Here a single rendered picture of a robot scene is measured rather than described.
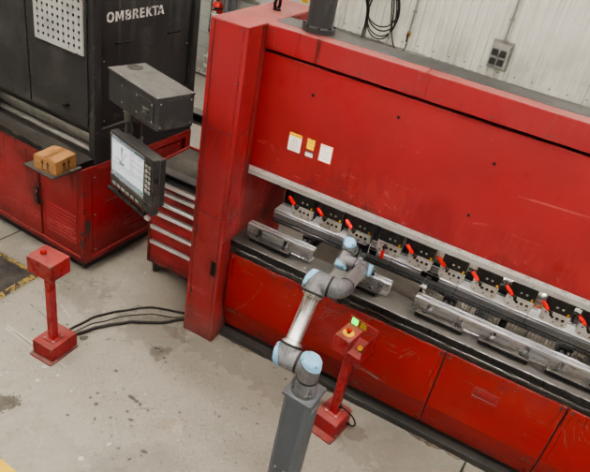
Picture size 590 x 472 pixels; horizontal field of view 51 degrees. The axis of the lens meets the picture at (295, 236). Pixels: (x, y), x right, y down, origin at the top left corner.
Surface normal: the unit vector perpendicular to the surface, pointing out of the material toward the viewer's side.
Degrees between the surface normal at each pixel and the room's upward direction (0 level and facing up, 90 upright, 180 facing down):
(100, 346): 0
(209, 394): 0
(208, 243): 90
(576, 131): 90
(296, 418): 90
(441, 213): 90
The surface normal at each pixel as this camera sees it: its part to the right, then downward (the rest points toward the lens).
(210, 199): -0.47, 0.41
